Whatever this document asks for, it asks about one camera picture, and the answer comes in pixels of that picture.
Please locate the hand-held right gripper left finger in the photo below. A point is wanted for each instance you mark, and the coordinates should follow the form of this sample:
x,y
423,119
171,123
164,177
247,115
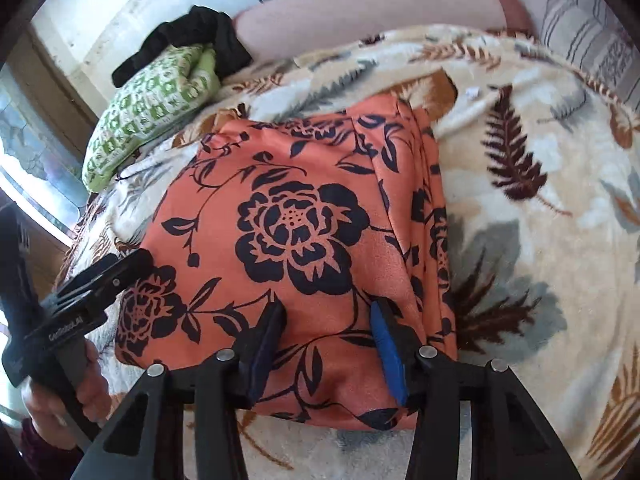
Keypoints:
x,y
264,342

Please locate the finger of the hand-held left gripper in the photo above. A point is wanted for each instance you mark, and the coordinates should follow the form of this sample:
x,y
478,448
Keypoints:
x,y
131,262
95,300

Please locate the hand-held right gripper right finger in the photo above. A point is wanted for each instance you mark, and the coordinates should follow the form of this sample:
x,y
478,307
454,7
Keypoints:
x,y
391,357

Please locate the orange floral garment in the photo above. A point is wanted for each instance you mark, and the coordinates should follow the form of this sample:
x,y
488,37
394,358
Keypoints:
x,y
295,220

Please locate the person's left forearm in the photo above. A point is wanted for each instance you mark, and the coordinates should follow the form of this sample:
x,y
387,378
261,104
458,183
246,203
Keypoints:
x,y
47,452

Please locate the person's left hand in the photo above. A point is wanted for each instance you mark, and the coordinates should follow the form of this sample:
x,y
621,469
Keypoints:
x,y
94,390

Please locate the green checkered pillow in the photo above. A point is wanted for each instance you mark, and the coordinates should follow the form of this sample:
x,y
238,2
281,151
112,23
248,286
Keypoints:
x,y
145,110

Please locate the leaf print blanket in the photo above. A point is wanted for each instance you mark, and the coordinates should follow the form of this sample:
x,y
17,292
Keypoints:
x,y
540,240

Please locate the brown stained glass door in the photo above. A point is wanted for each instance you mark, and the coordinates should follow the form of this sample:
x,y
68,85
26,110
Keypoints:
x,y
45,90

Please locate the black garment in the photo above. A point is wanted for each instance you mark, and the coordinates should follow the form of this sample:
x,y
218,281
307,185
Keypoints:
x,y
200,35

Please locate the white paper scrap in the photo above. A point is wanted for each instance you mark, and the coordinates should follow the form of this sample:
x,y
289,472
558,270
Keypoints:
x,y
471,93

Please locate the pink bolster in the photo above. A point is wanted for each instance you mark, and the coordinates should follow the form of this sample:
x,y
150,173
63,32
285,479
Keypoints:
x,y
360,15

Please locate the striped cushion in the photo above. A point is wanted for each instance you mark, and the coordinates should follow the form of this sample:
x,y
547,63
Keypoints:
x,y
595,35

